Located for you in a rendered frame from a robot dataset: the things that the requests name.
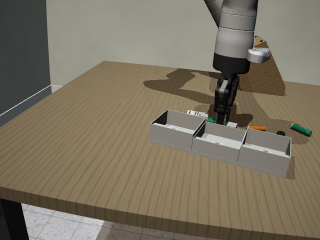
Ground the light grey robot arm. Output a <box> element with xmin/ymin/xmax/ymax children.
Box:
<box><xmin>204</xmin><ymin>0</ymin><xmax>271</xmax><ymax>64</ymax></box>

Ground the white domino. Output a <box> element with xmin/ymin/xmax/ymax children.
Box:
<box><xmin>187</xmin><ymin>110</ymin><xmax>209</xmax><ymax>120</ymax></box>

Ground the green battery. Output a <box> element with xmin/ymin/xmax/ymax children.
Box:
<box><xmin>290</xmin><ymin>123</ymin><xmax>312</xmax><ymax>137</ymax></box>

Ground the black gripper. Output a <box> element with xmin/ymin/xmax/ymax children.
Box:
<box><xmin>212</xmin><ymin>52</ymin><xmax>251</xmax><ymax>126</ymax></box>

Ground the grey three-compartment bin rack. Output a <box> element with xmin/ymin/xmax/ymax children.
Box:
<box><xmin>149</xmin><ymin>109</ymin><xmax>291</xmax><ymax>179</ymax></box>

